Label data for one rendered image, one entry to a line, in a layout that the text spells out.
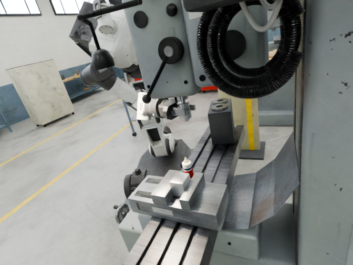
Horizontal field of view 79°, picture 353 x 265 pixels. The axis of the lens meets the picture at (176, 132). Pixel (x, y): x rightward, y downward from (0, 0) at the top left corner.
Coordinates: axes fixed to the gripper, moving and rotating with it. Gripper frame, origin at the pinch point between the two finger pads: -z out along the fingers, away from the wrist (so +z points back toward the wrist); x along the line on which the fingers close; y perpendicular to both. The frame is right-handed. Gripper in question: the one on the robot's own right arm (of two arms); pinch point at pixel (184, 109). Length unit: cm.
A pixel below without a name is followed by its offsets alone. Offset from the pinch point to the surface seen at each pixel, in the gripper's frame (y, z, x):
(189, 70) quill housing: -15.4, -11.0, -6.4
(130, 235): 58, 27, -26
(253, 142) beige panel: 110, 50, 163
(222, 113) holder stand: 15.4, 5.1, 32.9
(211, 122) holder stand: 19.8, 10.5, 29.9
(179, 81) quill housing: -12.6, -7.9, -7.9
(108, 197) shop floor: 125, 157, 16
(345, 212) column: 19, -51, -8
